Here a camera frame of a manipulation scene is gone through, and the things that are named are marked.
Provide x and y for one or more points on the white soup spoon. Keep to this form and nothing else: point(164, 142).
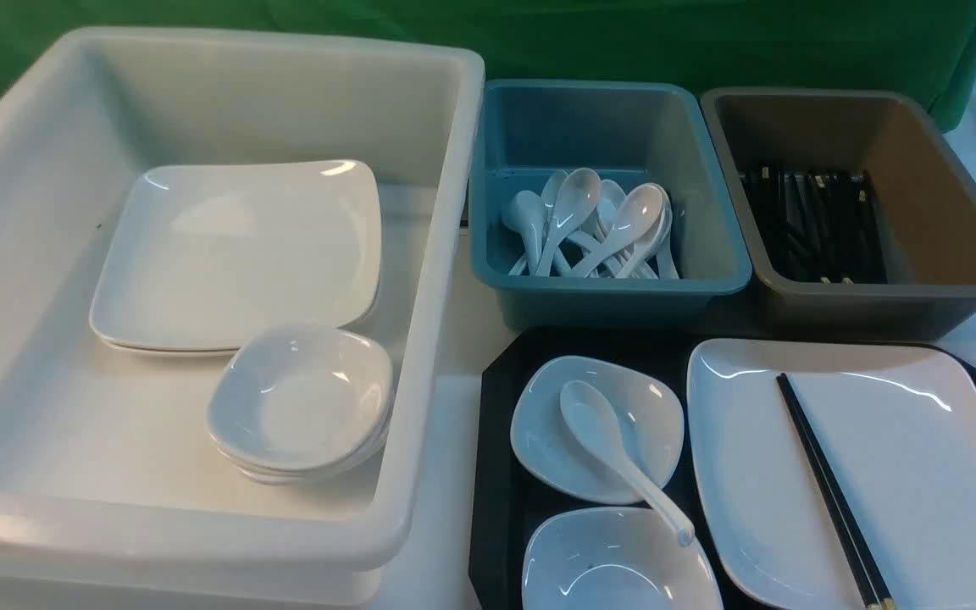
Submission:
point(594, 425)

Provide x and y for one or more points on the white bowl with spoon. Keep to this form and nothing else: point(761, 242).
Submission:
point(649, 413)

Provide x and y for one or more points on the white bowl front tray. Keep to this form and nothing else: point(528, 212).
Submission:
point(614, 558)

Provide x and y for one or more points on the large white square plate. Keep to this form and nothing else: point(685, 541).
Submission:
point(898, 426)

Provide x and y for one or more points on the black chopstick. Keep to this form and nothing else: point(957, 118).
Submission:
point(870, 583)

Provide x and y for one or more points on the white spoons in bin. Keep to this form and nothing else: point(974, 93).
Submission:
point(583, 226)

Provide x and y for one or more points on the black serving tray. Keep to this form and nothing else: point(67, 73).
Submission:
point(510, 503)

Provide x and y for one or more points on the stacked white bowls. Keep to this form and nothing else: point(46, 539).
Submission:
point(302, 403)

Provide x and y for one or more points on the teal plastic bin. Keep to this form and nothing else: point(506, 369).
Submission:
point(632, 133)

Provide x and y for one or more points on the stacked white square plates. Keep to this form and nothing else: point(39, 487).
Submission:
point(204, 257)

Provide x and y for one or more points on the black chopsticks in bin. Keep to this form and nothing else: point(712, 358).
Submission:
point(818, 225)

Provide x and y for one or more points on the large white plastic tub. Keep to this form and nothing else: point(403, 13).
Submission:
point(111, 489)

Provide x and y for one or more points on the grey-brown plastic bin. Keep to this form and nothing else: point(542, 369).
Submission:
point(926, 209)

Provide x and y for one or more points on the green backdrop cloth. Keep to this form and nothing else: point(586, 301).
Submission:
point(923, 49)

